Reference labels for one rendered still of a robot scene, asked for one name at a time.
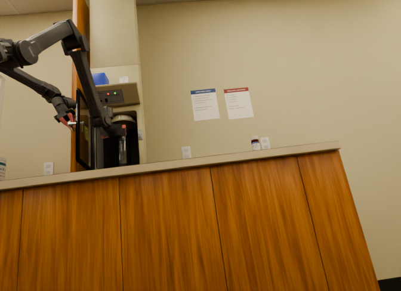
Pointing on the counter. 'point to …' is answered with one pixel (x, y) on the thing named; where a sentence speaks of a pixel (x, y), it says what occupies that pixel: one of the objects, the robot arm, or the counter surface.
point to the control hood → (133, 97)
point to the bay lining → (110, 146)
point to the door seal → (79, 133)
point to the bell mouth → (125, 121)
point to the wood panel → (79, 2)
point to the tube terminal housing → (135, 74)
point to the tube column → (113, 28)
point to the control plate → (111, 96)
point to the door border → (78, 129)
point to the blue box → (100, 79)
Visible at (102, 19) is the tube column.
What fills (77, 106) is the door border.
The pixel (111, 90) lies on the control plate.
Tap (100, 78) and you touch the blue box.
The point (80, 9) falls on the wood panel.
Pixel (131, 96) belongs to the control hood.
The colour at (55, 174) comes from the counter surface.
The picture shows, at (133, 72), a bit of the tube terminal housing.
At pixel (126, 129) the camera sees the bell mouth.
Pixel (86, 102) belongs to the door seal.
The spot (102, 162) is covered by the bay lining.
